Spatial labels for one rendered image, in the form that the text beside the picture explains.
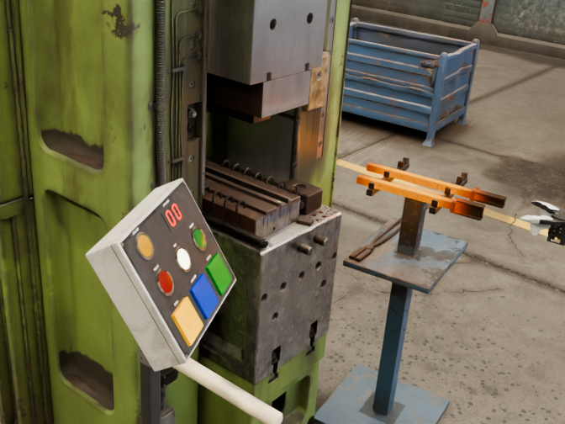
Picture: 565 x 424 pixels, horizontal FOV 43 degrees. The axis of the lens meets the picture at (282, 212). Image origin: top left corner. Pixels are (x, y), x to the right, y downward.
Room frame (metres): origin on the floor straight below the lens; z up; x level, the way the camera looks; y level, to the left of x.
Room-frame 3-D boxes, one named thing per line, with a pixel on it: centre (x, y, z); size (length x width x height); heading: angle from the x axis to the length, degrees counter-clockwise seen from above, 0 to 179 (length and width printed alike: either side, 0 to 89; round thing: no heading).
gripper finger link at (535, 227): (1.93, -0.75, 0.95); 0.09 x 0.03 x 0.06; 97
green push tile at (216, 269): (1.41, 0.14, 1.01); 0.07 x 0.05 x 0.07; 168
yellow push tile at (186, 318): (1.22, 0.18, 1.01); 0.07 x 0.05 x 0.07; 168
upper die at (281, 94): (1.96, 0.18, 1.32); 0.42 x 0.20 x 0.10; 53
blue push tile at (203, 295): (1.31, 0.16, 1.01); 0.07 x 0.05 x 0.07; 168
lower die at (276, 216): (1.96, 0.18, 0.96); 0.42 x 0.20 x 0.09; 53
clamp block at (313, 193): (2.02, -0.05, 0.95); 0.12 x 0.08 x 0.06; 53
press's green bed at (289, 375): (2.01, 0.15, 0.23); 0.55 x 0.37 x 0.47; 53
